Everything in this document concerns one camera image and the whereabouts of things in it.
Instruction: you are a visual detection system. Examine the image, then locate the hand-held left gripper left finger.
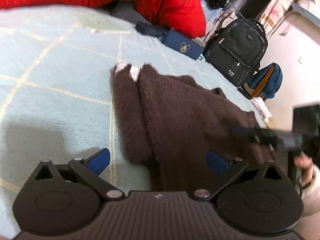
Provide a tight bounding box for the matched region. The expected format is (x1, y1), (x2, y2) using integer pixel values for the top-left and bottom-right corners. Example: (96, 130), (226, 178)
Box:
(32, 148), (125, 202)

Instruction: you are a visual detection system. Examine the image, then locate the brown fuzzy sweater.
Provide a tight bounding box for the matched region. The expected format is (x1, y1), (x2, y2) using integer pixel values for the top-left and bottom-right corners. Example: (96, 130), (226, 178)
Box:
(110, 62), (275, 193)

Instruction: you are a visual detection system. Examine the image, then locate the teal blue garment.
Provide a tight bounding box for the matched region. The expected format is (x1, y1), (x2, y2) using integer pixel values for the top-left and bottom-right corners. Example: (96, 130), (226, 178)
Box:
(247, 64), (283, 99)

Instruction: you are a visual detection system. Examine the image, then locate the grey pillow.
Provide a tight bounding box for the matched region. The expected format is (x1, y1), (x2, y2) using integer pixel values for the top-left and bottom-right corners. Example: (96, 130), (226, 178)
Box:
(110, 0), (142, 23)

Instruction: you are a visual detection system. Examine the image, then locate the dark blue folded umbrella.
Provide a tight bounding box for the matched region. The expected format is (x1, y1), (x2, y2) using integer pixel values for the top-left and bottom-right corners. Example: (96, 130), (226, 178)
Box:
(135, 21), (168, 37)

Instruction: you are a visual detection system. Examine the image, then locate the blue mouse-print pouch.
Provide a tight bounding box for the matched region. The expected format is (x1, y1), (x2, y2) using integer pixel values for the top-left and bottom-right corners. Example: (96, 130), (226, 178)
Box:
(160, 30), (205, 60)

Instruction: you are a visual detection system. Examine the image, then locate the white folded cloth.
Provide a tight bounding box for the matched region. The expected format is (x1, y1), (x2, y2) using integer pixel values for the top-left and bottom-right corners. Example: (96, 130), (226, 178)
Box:
(251, 96), (272, 123)

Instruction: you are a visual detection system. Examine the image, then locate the wooden chair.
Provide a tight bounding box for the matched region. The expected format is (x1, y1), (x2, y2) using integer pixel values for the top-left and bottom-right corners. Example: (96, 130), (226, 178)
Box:
(240, 64), (278, 100)

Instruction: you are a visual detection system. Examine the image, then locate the pink patterned curtain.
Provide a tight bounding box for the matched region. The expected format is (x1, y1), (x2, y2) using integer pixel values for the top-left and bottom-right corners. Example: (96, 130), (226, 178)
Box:
(260, 0), (302, 30)

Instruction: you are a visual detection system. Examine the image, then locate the black backpack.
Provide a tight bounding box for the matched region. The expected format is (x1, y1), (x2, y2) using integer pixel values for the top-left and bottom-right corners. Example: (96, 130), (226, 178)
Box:
(202, 17), (268, 88)

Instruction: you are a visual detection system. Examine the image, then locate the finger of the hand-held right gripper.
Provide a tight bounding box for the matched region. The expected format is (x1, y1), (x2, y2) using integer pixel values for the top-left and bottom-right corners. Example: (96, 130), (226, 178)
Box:
(232, 126), (280, 152)

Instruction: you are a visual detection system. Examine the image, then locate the person's right hand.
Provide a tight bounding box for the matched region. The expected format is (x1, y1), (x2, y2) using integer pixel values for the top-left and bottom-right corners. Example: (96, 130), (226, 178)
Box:
(294, 154), (314, 188)

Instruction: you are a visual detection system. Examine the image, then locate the pale green booklet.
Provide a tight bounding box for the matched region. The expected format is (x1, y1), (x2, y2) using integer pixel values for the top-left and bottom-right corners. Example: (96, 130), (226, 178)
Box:
(76, 12), (132, 34)

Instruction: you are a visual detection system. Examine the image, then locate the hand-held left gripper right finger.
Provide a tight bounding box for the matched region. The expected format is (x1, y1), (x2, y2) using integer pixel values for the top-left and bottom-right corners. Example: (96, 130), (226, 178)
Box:
(191, 149), (287, 202)

